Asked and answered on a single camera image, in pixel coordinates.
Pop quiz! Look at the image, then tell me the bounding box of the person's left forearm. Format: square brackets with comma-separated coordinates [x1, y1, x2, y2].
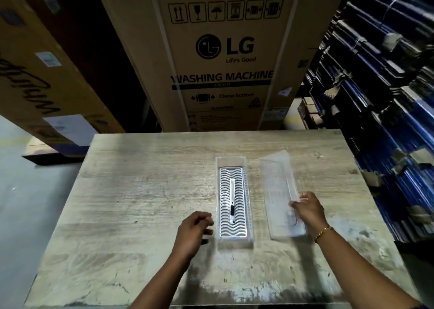
[128, 249, 194, 309]

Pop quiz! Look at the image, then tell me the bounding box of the person's right hand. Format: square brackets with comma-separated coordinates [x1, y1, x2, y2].
[288, 191, 330, 239]

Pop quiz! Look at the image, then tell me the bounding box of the large printed cardboard carton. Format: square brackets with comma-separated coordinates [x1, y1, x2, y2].
[98, 0, 350, 133]

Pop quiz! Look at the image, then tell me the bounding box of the tilted brown cardboard carton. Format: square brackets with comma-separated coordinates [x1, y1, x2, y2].
[0, 0, 127, 157]

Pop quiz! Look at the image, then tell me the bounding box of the dark shadowed cardboard carton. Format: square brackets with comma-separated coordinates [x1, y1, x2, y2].
[10, 0, 162, 134]

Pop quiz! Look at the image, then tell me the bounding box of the stack of blue flat packs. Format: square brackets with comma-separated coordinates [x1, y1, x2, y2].
[297, 0, 434, 244]

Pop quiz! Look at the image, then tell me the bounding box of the person's left hand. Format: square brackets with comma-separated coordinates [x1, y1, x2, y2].
[170, 211, 215, 262]

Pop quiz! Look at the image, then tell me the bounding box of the silver utility knife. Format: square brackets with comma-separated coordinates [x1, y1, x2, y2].
[227, 177, 237, 227]

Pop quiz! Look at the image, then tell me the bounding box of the clear plastic lid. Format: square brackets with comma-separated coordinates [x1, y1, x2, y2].
[259, 149, 308, 242]

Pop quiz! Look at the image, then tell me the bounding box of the dark wooden pallet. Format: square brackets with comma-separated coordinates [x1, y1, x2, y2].
[21, 134, 93, 167]

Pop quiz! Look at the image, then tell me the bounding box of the gold bracelet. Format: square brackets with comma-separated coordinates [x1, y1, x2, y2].
[313, 226, 335, 245]

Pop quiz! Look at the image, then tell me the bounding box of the person's right forearm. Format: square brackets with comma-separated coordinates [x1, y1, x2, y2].
[313, 226, 422, 309]

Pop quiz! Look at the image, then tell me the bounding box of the clear plastic tray with wavy insert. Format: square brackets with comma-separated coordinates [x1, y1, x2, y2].
[214, 155, 255, 251]

